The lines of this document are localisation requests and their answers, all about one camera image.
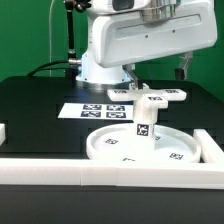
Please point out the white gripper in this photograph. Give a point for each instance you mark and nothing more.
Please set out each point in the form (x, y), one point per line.
(128, 38)

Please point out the white cross-shaped table base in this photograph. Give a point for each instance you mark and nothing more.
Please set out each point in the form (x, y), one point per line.
(149, 98)

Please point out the white round table top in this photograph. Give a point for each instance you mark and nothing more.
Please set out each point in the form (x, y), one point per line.
(120, 142)

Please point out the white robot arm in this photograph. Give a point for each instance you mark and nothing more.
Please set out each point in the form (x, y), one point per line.
(94, 75)

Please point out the white marker sheet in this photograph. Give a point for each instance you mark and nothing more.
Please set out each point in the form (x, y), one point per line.
(96, 111)

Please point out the white left fence block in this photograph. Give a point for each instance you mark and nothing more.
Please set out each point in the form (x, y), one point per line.
(2, 133)

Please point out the white right fence rail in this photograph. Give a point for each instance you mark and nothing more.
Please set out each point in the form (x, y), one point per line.
(210, 151)

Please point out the white fence rail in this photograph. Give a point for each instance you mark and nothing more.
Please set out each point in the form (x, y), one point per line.
(16, 171)
(210, 151)

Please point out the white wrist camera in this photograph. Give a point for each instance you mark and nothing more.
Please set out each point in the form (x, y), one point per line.
(107, 7)

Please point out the white front fence rail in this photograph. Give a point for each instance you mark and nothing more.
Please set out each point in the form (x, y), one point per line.
(16, 171)

